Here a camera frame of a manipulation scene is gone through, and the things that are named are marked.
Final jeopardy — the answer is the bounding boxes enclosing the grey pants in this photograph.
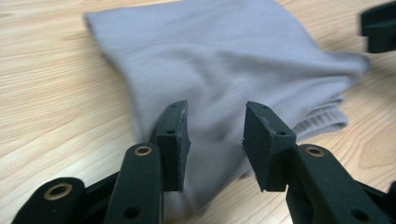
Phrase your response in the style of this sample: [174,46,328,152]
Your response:
[83,0,372,219]

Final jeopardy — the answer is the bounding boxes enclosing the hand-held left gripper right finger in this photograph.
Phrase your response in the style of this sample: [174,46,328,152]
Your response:
[241,100,297,193]

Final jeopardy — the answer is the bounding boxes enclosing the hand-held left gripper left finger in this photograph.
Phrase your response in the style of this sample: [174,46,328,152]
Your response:
[148,99,191,193]

